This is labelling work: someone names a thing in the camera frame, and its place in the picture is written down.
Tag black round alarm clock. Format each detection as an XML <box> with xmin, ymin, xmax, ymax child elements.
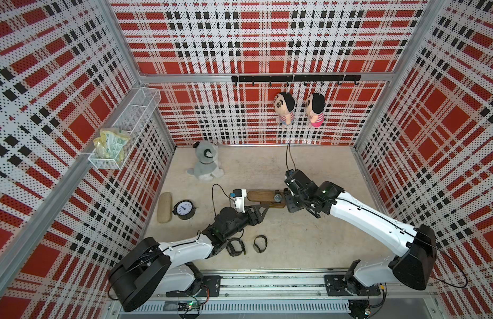
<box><xmin>173</xmin><ymin>199</ymin><xmax>196</xmax><ymax>220</ymax></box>

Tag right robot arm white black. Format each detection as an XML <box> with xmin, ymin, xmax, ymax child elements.
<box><xmin>284</xmin><ymin>170</ymin><xmax>437</xmax><ymax>295</ymax></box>

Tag wooden watch stand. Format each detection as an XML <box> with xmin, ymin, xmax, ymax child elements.
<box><xmin>247</xmin><ymin>190</ymin><xmax>286</xmax><ymax>209</ymax></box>

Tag left camera black cable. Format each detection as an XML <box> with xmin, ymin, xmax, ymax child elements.
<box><xmin>211</xmin><ymin>183</ymin><xmax>231</xmax><ymax>216</ymax></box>

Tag yellow green snack packets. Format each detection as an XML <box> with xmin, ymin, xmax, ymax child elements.
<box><xmin>93</xmin><ymin>128</ymin><xmax>131</xmax><ymax>162</ymax></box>

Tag hanging doll striped shirt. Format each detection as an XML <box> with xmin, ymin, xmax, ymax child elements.
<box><xmin>274</xmin><ymin>92</ymin><xmax>295</xmax><ymax>126</ymax></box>

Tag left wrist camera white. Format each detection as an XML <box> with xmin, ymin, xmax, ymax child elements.
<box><xmin>230</xmin><ymin>189</ymin><xmax>247</xmax><ymax>213</ymax></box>

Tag right camera black cable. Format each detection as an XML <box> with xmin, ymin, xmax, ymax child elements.
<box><xmin>285</xmin><ymin>143</ymin><xmax>297</xmax><ymax>172</ymax></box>

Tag white wire basket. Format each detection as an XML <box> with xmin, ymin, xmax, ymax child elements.
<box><xmin>89</xmin><ymin>88</ymin><xmax>161</xmax><ymax>170</ymax></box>

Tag hanging doll pink shirt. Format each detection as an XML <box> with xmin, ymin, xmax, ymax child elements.
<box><xmin>305</xmin><ymin>93</ymin><xmax>325</xmax><ymax>128</ymax></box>

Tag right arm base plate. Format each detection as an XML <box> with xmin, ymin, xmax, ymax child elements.
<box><xmin>324</xmin><ymin>274</ymin><xmax>382</xmax><ymax>296</ymax></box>

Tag beige glasses case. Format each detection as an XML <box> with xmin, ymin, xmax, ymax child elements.
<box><xmin>157</xmin><ymin>192</ymin><xmax>173</xmax><ymax>224</ymax></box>

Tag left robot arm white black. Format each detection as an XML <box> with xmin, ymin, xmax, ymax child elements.
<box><xmin>108</xmin><ymin>205</ymin><xmax>269</xmax><ymax>312</ymax></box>

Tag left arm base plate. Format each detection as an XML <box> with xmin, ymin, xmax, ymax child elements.
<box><xmin>165</xmin><ymin>275</ymin><xmax>222</xmax><ymax>298</ymax></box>

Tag grey white plush dog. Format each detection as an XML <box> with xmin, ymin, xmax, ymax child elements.
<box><xmin>187</xmin><ymin>140</ymin><xmax>225</xmax><ymax>182</ymax></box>

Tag chunky black watch leftmost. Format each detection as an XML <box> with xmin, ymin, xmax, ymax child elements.
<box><xmin>226</xmin><ymin>238</ymin><xmax>246</xmax><ymax>257</ymax></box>

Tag black hook rail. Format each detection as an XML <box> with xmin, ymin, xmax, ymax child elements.
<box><xmin>231</xmin><ymin>74</ymin><xmax>362</xmax><ymax>84</ymax></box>

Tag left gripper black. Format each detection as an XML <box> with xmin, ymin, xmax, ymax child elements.
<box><xmin>224</xmin><ymin>203</ymin><xmax>269</xmax><ymax>240</ymax></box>

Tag aluminium mounting rail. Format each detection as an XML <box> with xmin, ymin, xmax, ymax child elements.
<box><xmin>110</xmin><ymin>269</ymin><xmax>435</xmax><ymax>300</ymax></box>

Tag slim black watch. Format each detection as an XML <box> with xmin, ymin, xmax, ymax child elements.
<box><xmin>253</xmin><ymin>235</ymin><xmax>268</xmax><ymax>254</ymax></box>
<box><xmin>274</xmin><ymin>191</ymin><xmax>283</xmax><ymax>203</ymax></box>

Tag camera black cable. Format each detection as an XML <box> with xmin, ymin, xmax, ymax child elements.
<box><xmin>285</xmin><ymin>143</ymin><xmax>297</xmax><ymax>172</ymax></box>
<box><xmin>211</xmin><ymin>183</ymin><xmax>231</xmax><ymax>216</ymax></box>

